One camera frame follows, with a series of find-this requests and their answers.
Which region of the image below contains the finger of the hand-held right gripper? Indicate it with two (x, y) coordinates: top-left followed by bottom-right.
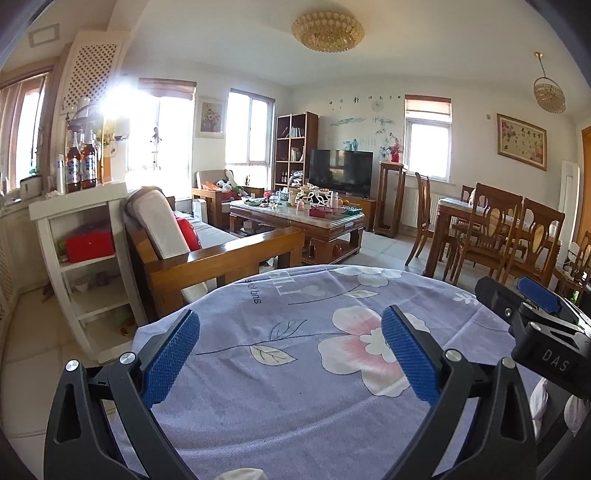
(475, 276), (591, 402)
(516, 276), (591, 337)

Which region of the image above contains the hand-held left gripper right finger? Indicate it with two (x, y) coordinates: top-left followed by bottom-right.
(381, 305), (539, 480)

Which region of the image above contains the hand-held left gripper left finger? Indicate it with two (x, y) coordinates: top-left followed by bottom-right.
(44, 308), (201, 480)

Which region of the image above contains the person's right hand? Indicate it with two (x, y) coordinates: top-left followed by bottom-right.
(530, 377), (589, 437)

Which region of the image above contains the white standing air conditioner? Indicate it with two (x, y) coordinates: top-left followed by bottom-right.
(558, 164), (581, 259)

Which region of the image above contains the wooden dining table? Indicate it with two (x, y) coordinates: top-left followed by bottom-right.
(425, 196), (561, 282)

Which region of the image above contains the purple floral tablecloth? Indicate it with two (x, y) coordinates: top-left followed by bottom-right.
(108, 264), (546, 480)

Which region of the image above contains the red cushion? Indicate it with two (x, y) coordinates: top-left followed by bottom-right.
(175, 217), (202, 252)

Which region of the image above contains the wooden sofa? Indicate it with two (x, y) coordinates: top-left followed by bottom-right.
(124, 186), (306, 319)

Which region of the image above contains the person's white clothing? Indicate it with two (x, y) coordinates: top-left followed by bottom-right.
(203, 466), (269, 480)

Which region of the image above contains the red box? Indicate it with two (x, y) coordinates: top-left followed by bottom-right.
(65, 229), (115, 264)

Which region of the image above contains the wooden plant stand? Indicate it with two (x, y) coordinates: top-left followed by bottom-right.
(374, 161), (407, 239)

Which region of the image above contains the wooden television cabinet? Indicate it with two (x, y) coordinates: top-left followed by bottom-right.
(342, 194), (377, 232)

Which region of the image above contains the large floral framed picture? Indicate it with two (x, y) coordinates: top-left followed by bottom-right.
(496, 113), (548, 171)

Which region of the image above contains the wooden coffee table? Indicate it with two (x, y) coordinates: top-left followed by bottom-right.
(229, 198), (365, 266)

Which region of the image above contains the window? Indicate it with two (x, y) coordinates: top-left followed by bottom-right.
(0, 69), (49, 195)
(404, 95), (452, 183)
(225, 89), (277, 181)
(127, 78), (197, 199)

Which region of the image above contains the wooden armchair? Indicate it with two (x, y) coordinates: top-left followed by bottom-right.
(191, 169), (265, 232)

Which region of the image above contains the white shelf unit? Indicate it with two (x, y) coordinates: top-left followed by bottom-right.
(28, 181), (148, 365)

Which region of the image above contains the pile of household clutter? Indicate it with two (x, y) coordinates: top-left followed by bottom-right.
(238, 181), (363, 217)

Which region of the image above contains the black television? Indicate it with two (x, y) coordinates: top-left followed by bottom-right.
(308, 149), (374, 198)

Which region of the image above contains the crystal pendant lamp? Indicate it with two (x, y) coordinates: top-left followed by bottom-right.
(533, 52), (567, 114)

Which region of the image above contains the brown glass bottle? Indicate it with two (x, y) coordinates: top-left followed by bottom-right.
(82, 130), (98, 190)
(66, 131), (82, 193)

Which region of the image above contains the white small appliance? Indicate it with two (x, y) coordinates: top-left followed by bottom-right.
(19, 175), (43, 199)

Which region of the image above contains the wooden bookshelf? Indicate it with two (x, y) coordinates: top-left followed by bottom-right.
(276, 112), (319, 189)

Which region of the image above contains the small framed picture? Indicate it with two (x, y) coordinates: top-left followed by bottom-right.
(196, 96), (225, 139)

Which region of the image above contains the metal glass rack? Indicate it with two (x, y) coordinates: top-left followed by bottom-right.
(65, 97), (109, 139)

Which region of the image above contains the white lattice cabinet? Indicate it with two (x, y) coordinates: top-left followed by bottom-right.
(58, 31), (127, 116)

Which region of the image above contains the crystal ceiling lamp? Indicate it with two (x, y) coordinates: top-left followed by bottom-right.
(291, 11), (365, 51)

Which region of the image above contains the white ceiling vent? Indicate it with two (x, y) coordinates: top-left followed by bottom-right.
(27, 25), (61, 48)

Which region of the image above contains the wooden door frame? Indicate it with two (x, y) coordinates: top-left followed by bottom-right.
(575, 134), (591, 259)

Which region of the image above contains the white wall radiator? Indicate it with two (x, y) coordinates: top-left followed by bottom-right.
(401, 182), (439, 227)

